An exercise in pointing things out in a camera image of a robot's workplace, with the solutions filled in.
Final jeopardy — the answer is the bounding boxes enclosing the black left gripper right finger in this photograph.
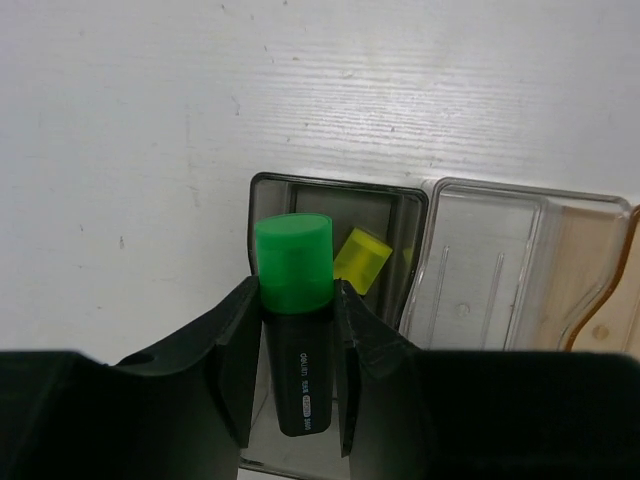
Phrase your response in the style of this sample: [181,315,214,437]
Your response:
[333,281,639,479]

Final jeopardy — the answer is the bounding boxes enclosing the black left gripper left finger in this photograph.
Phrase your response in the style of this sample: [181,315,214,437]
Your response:
[1,276,261,479]

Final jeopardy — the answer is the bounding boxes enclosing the yellow cap black highlighter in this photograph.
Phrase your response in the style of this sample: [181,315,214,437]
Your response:
[333,228,393,296]

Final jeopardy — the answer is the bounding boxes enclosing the green cap black highlighter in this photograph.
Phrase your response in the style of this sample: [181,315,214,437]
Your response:
[254,213,334,437]

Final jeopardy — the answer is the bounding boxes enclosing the clear plastic bin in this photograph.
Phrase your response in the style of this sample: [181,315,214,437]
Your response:
[400,178,631,350]

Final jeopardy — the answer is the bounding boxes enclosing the smoky grey plastic bin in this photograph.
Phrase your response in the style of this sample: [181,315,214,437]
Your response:
[241,172,428,479]

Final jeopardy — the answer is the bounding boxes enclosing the amber plastic bin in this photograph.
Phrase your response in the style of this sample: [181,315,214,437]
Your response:
[537,202,640,359]

